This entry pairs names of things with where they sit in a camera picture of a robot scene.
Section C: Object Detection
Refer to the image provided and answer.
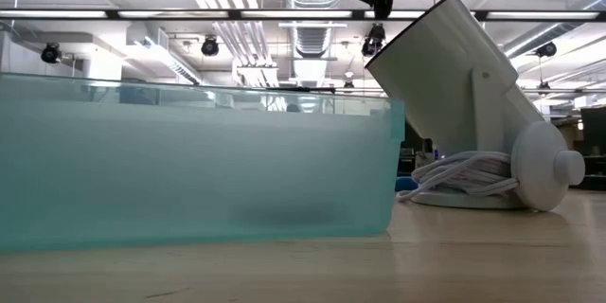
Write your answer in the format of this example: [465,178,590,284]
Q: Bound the white cylindrical desk lamp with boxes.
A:
[364,0,587,212]

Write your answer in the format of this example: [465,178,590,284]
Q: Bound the dark desk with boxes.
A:
[580,154,606,190]

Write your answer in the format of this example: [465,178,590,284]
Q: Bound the dark monitor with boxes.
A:
[580,106,606,155]

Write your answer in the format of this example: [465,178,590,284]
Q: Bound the translucent green plastic bin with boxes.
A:
[0,72,407,254]

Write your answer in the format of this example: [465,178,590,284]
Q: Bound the white coiled lamp cord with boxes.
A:
[396,150,521,203]

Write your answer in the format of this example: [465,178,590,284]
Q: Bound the black hanging spotlight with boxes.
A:
[200,35,221,58]
[40,42,62,65]
[536,41,558,58]
[361,22,386,57]

